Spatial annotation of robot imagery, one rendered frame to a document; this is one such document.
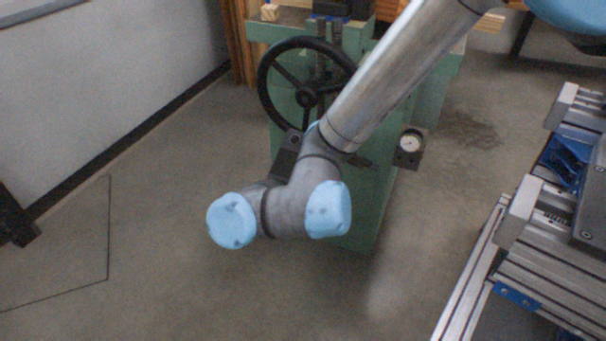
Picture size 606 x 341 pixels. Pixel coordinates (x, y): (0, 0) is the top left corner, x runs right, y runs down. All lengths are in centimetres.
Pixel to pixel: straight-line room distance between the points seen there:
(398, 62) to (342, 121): 11
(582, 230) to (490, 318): 64
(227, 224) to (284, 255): 103
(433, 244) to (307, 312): 63
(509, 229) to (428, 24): 44
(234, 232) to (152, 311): 103
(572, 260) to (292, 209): 51
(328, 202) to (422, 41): 22
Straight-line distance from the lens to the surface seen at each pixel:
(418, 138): 99
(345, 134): 50
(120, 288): 158
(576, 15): 28
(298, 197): 46
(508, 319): 130
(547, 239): 74
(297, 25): 104
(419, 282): 150
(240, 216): 46
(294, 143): 64
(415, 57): 44
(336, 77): 89
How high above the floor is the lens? 124
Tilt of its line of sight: 42 degrees down
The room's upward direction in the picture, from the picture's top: straight up
